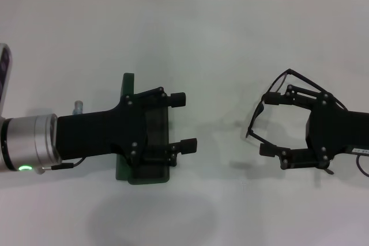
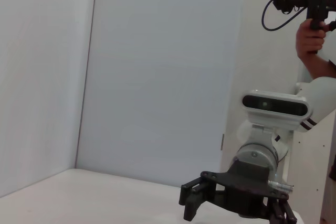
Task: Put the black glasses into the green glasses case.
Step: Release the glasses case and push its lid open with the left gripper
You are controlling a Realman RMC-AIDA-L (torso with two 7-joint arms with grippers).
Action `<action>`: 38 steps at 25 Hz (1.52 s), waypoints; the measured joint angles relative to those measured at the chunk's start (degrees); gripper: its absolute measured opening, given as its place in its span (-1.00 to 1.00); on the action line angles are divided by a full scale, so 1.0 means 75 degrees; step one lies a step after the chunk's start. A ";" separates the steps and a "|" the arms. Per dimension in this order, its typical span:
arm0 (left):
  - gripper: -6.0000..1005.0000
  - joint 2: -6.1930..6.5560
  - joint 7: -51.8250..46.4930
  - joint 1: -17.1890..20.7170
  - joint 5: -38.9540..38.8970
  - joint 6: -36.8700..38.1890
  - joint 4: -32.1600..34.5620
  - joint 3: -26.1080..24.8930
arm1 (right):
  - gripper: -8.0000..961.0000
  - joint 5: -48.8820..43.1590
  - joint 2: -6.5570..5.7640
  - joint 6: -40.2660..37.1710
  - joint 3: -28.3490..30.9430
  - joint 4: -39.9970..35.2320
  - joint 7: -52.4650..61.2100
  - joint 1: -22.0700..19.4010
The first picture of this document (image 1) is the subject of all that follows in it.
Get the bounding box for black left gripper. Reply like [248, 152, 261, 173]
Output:
[56, 86, 187, 168]

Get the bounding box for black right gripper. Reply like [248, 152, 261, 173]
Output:
[259, 84, 369, 171]

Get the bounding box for green glasses case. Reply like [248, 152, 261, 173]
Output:
[114, 72, 171, 186]

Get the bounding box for black glasses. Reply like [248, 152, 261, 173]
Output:
[245, 68, 348, 176]

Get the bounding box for small silver connector stub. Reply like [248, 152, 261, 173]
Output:
[73, 100, 85, 116]

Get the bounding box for right arm cable with plug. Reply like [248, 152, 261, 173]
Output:
[355, 153, 369, 178]

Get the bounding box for arm cable with plug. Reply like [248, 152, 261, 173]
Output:
[355, 153, 369, 178]
[35, 157, 87, 176]

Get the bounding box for left arm cable with plug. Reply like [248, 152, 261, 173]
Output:
[35, 157, 87, 176]

